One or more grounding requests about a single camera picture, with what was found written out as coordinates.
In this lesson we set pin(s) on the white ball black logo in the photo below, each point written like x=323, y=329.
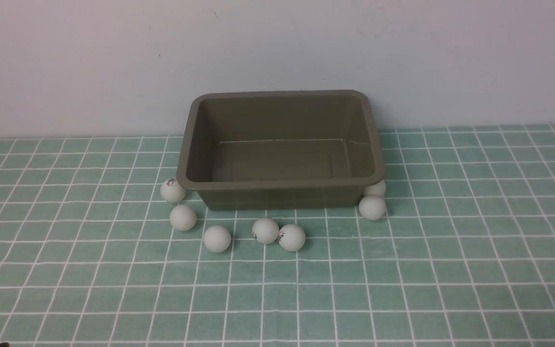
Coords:
x=265, y=230

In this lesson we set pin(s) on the white ball with logo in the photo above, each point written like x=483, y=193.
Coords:
x=171, y=191

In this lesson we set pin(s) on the white ping-pong ball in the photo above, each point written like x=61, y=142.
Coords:
x=217, y=239

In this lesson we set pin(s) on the olive plastic bin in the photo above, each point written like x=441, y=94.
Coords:
x=280, y=150

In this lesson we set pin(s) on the green checkered tablecloth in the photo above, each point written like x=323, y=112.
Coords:
x=464, y=258

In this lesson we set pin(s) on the plain white ball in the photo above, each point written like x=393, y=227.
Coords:
x=183, y=218

